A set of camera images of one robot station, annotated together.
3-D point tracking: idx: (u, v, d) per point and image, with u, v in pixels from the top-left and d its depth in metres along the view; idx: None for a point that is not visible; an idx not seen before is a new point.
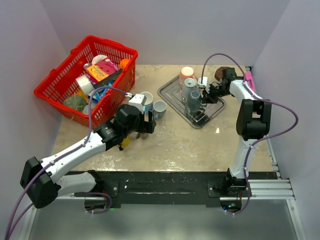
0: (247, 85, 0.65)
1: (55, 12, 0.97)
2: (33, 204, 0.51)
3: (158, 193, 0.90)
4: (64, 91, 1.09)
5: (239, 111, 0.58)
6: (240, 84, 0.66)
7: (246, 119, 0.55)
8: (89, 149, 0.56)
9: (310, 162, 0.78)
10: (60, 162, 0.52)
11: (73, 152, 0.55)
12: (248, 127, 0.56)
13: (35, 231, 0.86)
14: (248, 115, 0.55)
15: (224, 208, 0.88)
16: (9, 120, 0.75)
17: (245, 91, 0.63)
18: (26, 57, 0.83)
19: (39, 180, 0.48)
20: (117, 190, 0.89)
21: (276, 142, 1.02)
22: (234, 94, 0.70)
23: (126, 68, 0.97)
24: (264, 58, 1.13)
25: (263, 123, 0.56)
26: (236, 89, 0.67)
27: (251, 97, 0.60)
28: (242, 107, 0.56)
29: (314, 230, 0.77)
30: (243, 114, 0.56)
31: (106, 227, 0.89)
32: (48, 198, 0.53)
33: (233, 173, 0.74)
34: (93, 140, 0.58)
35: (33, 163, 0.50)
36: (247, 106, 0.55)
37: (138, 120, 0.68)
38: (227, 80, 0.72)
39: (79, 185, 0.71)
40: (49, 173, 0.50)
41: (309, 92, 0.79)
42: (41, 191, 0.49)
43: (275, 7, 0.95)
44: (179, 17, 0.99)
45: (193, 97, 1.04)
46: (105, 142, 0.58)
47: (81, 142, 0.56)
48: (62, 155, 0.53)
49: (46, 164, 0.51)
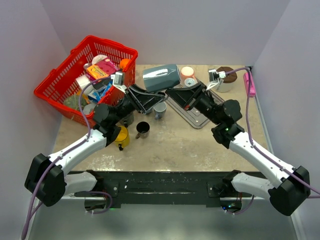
0: (258, 147, 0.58)
1: (55, 12, 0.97)
2: (44, 203, 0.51)
3: (158, 193, 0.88)
4: (64, 91, 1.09)
5: (275, 193, 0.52)
6: (248, 146, 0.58)
7: (289, 204, 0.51)
8: (93, 143, 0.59)
9: (310, 161, 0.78)
10: (68, 156, 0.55)
11: (78, 147, 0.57)
12: (292, 207, 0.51)
13: (35, 232, 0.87)
14: (291, 199, 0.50)
15: (224, 208, 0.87)
16: (9, 121, 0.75)
17: (267, 162, 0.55)
18: (25, 57, 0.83)
19: (51, 173, 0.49)
20: (117, 190, 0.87)
21: (275, 142, 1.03)
22: (235, 152, 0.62)
23: (126, 68, 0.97)
24: (264, 58, 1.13)
25: (304, 192, 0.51)
26: (242, 151, 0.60)
27: (282, 171, 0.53)
28: (281, 192, 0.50)
29: (315, 228, 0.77)
30: (284, 199, 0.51)
31: (106, 227, 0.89)
32: (56, 194, 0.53)
33: (235, 187, 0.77)
34: (95, 135, 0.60)
35: (41, 159, 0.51)
36: (290, 193, 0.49)
37: (123, 104, 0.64)
38: (222, 138, 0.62)
39: (81, 183, 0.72)
40: (59, 166, 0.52)
41: (310, 92, 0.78)
42: (53, 185, 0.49)
43: (275, 8, 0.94)
44: (179, 17, 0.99)
45: (169, 69, 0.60)
46: (106, 136, 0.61)
47: (84, 137, 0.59)
48: (69, 149, 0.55)
49: (55, 158, 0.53)
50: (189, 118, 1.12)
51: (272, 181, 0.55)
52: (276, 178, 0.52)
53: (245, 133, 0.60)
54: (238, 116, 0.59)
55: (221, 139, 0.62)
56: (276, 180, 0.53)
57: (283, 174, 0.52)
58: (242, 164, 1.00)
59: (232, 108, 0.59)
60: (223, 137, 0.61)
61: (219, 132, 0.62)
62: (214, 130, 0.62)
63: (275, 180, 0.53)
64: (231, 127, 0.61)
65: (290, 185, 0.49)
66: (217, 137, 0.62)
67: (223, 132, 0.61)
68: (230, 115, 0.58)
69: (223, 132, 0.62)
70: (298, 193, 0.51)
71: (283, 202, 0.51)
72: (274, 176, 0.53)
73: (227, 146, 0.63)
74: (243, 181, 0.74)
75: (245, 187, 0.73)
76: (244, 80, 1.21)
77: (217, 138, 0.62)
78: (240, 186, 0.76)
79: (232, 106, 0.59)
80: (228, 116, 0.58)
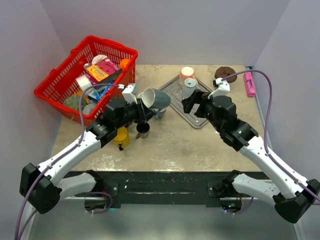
0: (272, 156, 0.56)
1: (54, 12, 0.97)
2: (37, 210, 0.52)
3: (158, 193, 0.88)
4: (64, 92, 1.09)
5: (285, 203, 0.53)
6: (263, 153, 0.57)
7: (299, 215, 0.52)
8: (85, 147, 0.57)
9: (309, 161, 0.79)
10: (58, 164, 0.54)
11: (69, 154, 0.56)
12: (299, 217, 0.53)
13: (35, 232, 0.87)
14: (302, 212, 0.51)
15: (224, 208, 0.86)
16: (9, 121, 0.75)
17: (281, 172, 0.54)
18: (25, 57, 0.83)
19: (39, 184, 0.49)
20: (117, 190, 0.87)
21: (275, 142, 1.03)
22: (246, 157, 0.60)
23: (126, 68, 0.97)
24: (264, 58, 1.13)
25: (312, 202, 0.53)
26: (255, 157, 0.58)
27: (296, 185, 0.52)
28: (293, 205, 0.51)
29: (315, 228, 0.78)
30: (295, 211, 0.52)
31: (106, 227, 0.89)
32: (51, 202, 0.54)
33: (236, 187, 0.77)
34: (88, 139, 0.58)
35: (31, 169, 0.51)
36: (304, 207, 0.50)
37: (129, 112, 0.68)
38: (231, 139, 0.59)
39: (79, 186, 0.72)
40: (49, 177, 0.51)
41: (310, 92, 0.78)
42: (43, 195, 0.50)
43: (275, 8, 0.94)
44: (179, 17, 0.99)
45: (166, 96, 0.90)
46: (99, 139, 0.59)
47: (76, 142, 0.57)
48: (58, 157, 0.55)
49: (44, 168, 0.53)
50: (190, 118, 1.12)
51: (283, 191, 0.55)
52: (291, 191, 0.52)
53: (259, 138, 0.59)
54: (230, 105, 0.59)
55: (232, 140, 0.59)
56: (290, 192, 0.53)
57: (298, 187, 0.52)
58: (242, 164, 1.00)
59: (223, 102, 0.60)
60: (234, 139, 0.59)
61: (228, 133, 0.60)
62: (222, 133, 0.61)
63: (287, 192, 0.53)
64: (245, 129, 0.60)
65: (305, 199, 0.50)
66: (227, 139, 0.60)
67: (233, 132, 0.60)
68: (221, 106, 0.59)
69: (233, 133, 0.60)
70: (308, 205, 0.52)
71: (292, 213, 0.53)
72: (287, 189, 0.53)
73: (237, 149, 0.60)
74: (244, 183, 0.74)
75: (247, 188, 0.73)
76: (244, 80, 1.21)
77: (227, 141, 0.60)
78: (242, 189, 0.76)
79: (222, 99, 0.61)
80: (219, 108, 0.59)
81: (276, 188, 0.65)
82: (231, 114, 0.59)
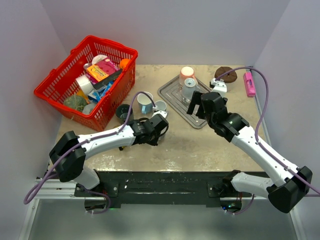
0: (262, 144, 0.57)
1: (54, 12, 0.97)
2: (59, 176, 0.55)
3: (158, 194, 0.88)
4: (64, 91, 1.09)
5: (274, 192, 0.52)
6: (253, 142, 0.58)
7: (290, 203, 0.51)
8: (121, 137, 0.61)
9: (308, 160, 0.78)
10: (94, 142, 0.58)
11: (107, 137, 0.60)
12: (292, 205, 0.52)
13: (35, 232, 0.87)
14: (293, 199, 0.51)
15: (224, 208, 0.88)
16: (9, 121, 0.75)
17: (271, 160, 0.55)
18: (25, 58, 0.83)
19: (74, 153, 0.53)
20: (117, 190, 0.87)
21: (275, 142, 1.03)
22: (238, 147, 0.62)
23: (126, 68, 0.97)
24: (264, 58, 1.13)
25: (303, 191, 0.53)
26: (245, 145, 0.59)
27: (285, 171, 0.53)
28: (283, 193, 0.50)
29: (314, 228, 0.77)
30: (287, 199, 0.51)
31: (106, 227, 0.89)
32: (73, 174, 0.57)
33: (235, 186, 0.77)
34: (126, 131, 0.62)
35: (71, 137, 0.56)
36: (293, 193, 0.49)
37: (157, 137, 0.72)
38: (223, 130, 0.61)
39: (87, 178, 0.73)
40: (84, 148, 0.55)
41: (310, 92, 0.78)
42: (72, 164, 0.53)
43: (275, 8, 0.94)
44: (179, 17, 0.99)
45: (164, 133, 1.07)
46: (135, 136, 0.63)
47: (116, 130, 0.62)
48: (97, 136, 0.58)
49: (83, 140, 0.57)
50: (190, 118, 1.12)
51: (274, 179, 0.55)
52: (281, 178, 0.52)
53: (250, 128, 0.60)
54: (216, 97, 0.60)
55: (224, 131, 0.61)
56: (280, 179, 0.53)
57: (287, 174, 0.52)
58: (242, 164, 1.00)
59: (209, 96, 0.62)
60: (227, 130, 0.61)
61: (220, 125, 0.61)
62: (214, 125, 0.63)
63: (278, 180, 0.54)
64: (237, 120, 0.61)
65: (294, 185, 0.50)
66: (220, 131, 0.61)
67: (225, 123, 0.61)
68: (208, 98, 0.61)
69: (225, 124, 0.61)
70: (299, 193, 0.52)
71: (284, 202, 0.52)
72: (277, 176, 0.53)
73: (229, 139, 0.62)
74: (242, 180, 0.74)
75: (246, 185, 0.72)
76: (244, 80, 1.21)
77: (219, 132, 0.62)
78: (242, 187, 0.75)
79: (209, 94, 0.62)
80: (207, 101, 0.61)
81: (270, 180, 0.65)
82: (219, 106, 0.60)
